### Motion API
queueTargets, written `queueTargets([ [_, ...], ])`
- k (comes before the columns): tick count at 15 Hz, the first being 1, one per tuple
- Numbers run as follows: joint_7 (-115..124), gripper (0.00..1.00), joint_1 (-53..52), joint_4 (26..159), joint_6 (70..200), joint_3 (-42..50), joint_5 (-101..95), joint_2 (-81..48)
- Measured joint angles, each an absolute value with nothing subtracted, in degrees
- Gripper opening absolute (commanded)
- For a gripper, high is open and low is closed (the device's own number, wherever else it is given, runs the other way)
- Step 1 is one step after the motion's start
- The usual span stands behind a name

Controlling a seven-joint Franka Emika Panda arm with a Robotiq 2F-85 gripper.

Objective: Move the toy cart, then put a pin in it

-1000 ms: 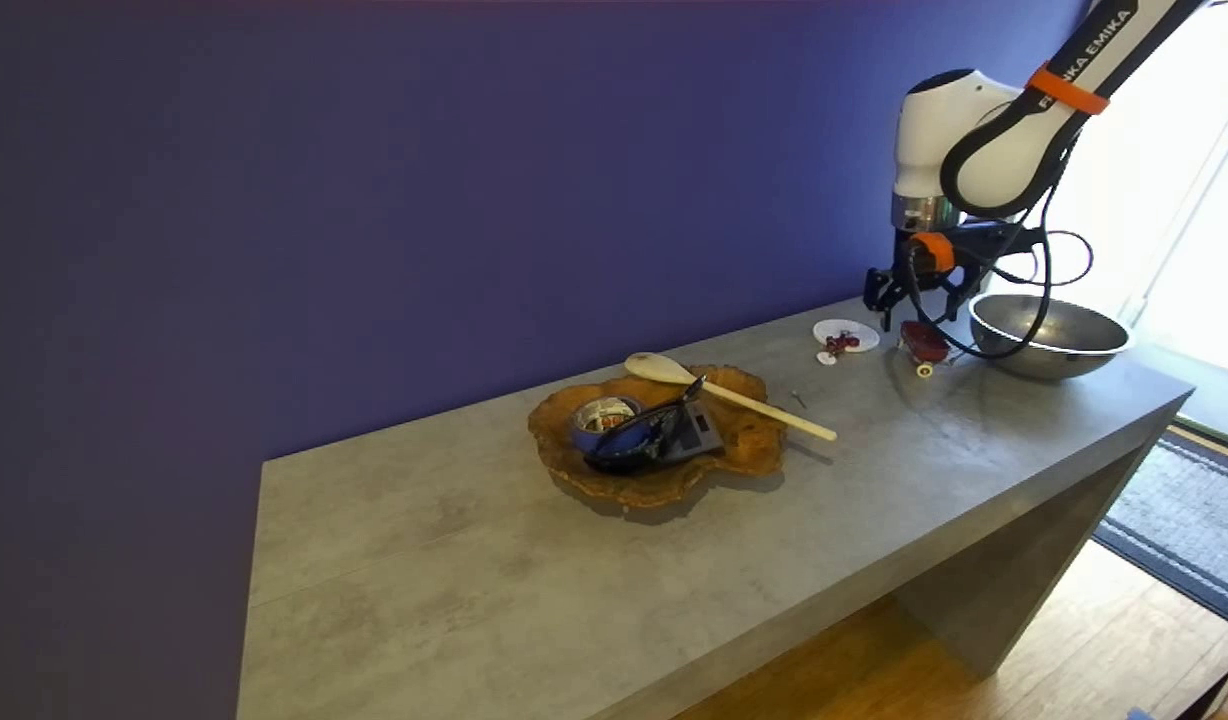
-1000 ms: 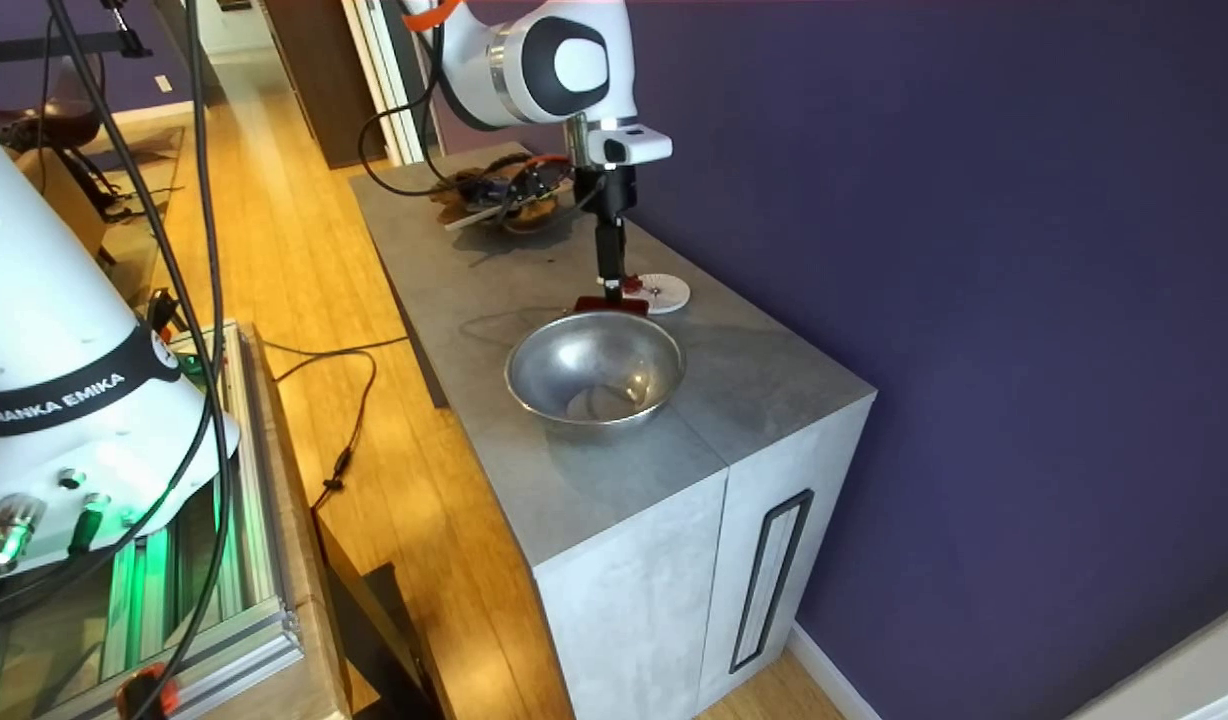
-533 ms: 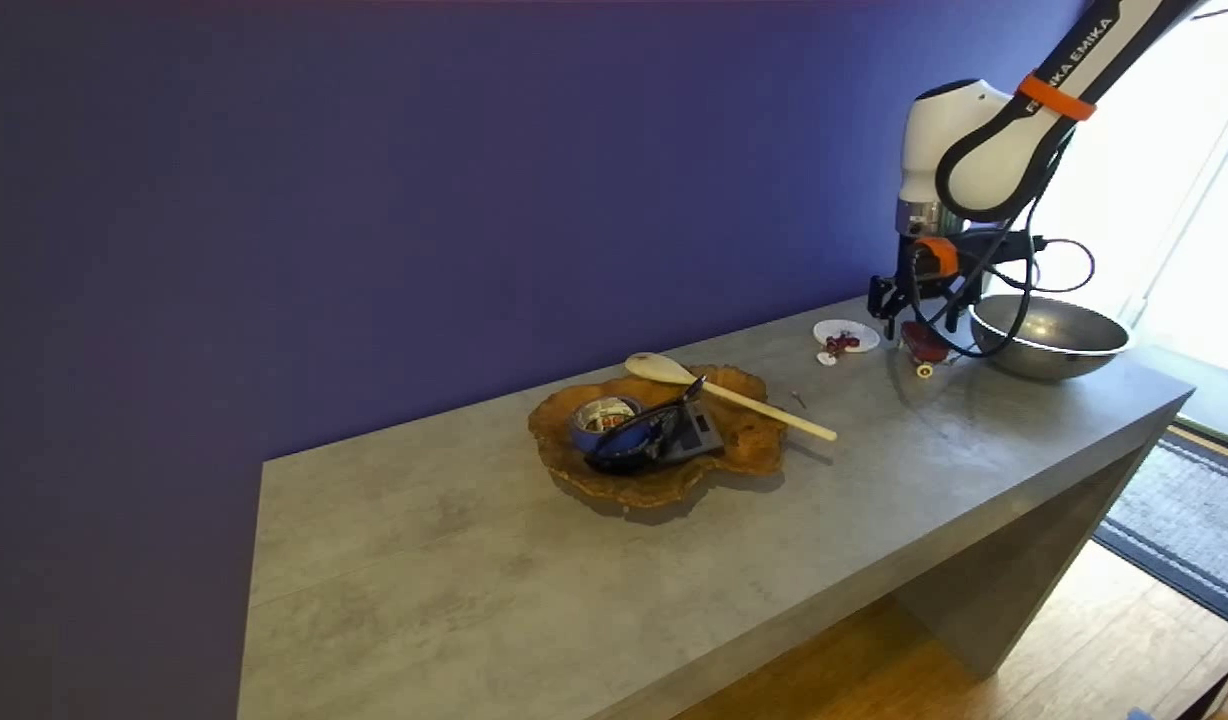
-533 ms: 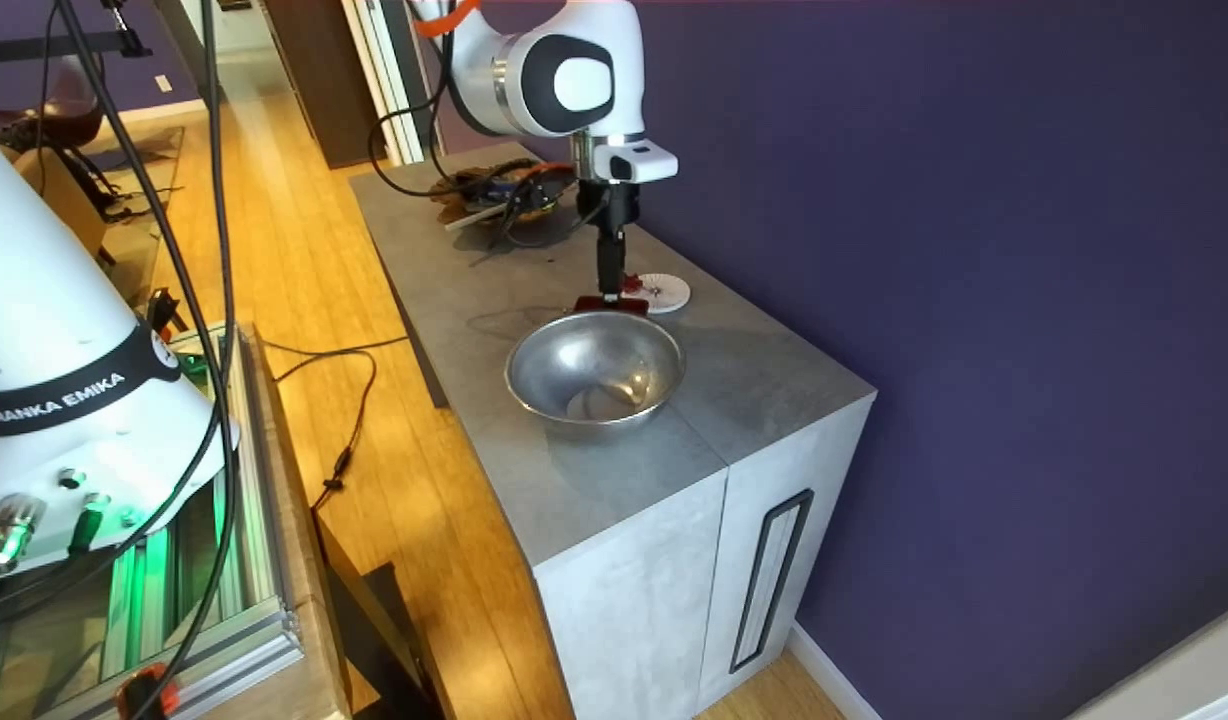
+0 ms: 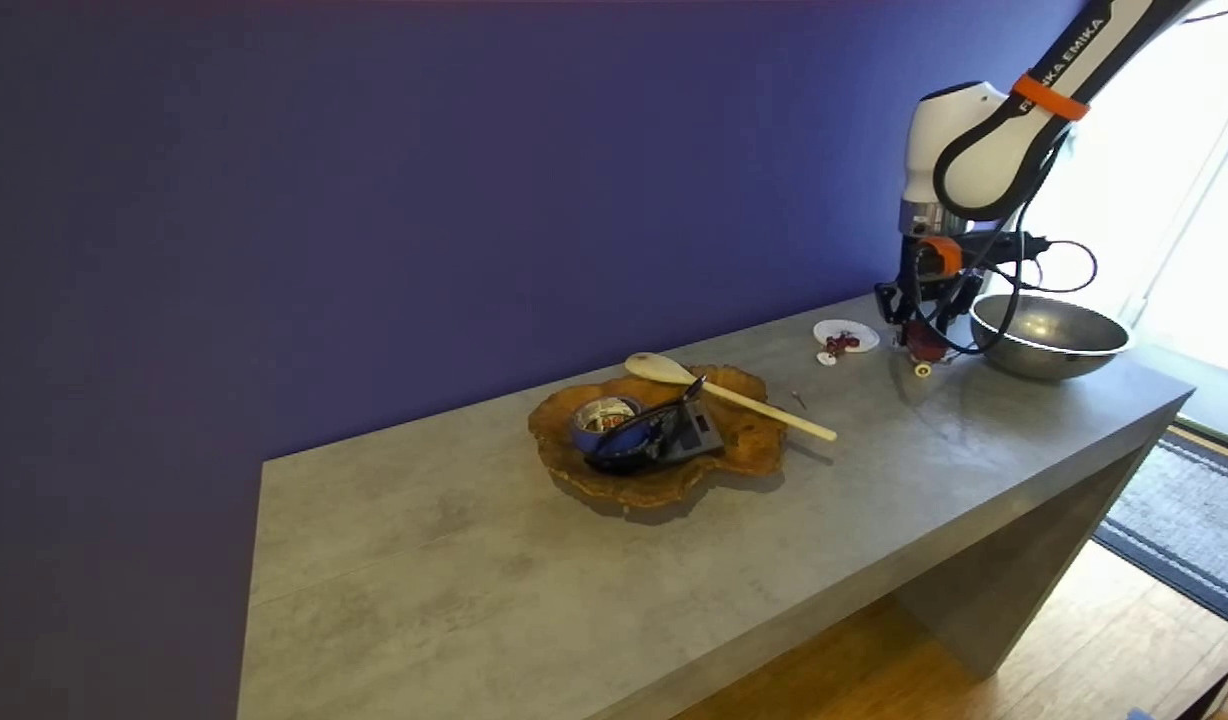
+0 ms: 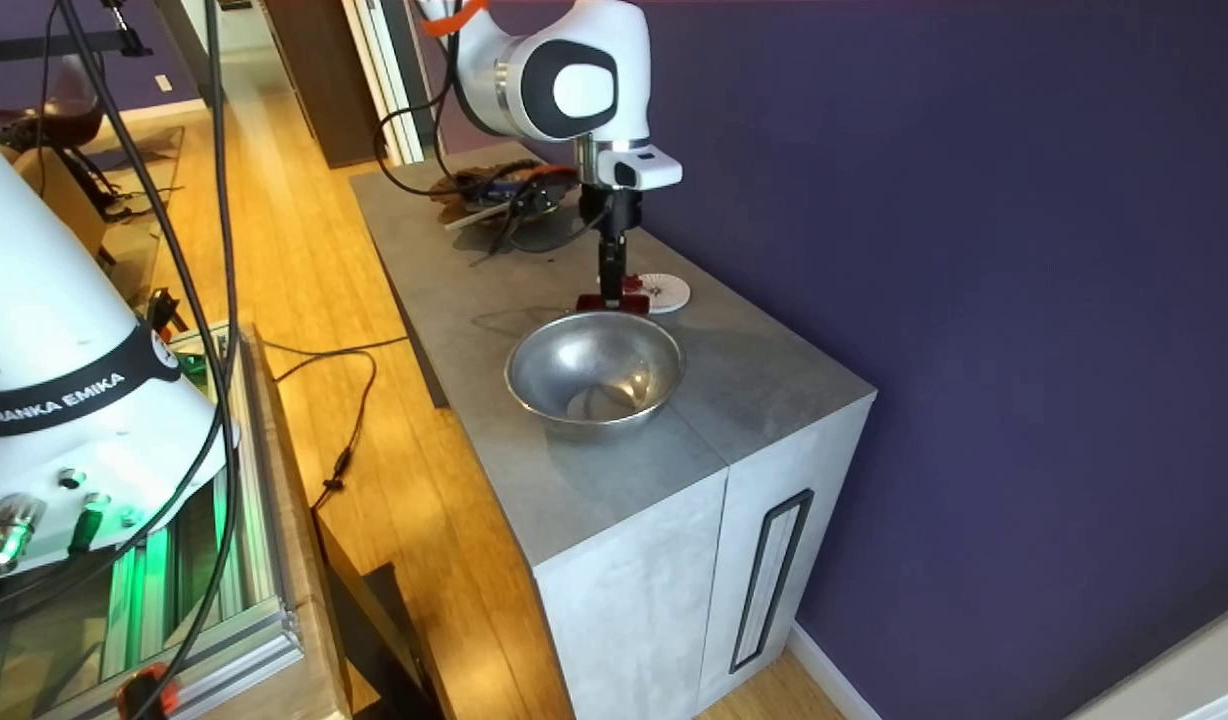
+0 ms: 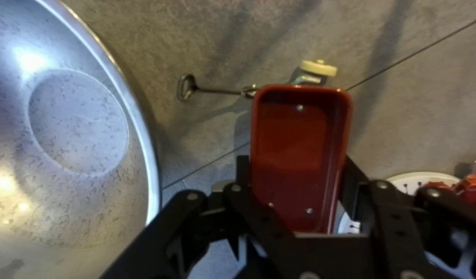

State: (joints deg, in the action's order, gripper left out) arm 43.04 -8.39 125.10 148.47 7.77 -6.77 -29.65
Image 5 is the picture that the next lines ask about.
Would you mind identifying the large metal bowl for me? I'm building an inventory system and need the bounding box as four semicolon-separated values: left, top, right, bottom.
968;295;1132;383

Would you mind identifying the wooden live-edge tray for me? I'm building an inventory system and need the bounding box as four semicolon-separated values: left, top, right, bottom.
529;363;783;521

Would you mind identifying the wooden spoon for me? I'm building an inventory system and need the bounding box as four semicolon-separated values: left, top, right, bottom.
623;351;834;439

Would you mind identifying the red lobster keychain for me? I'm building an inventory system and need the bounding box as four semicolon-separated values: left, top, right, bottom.
821;332;858;356

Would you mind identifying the white round fan disc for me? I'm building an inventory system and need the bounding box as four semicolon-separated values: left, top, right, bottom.
812;319;880;351

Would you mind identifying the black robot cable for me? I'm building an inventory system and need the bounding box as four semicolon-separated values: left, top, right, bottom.
912;130;1104;358

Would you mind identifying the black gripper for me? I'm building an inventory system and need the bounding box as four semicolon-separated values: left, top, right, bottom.
880;231;984;327

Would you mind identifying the dark floor mat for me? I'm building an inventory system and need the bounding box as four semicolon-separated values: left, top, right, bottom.
1096;428;1228;621

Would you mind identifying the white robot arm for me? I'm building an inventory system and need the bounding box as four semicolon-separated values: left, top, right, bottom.
874;0;1200;332

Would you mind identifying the blue tape roll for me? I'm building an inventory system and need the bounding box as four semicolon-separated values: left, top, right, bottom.
573;397;664;477

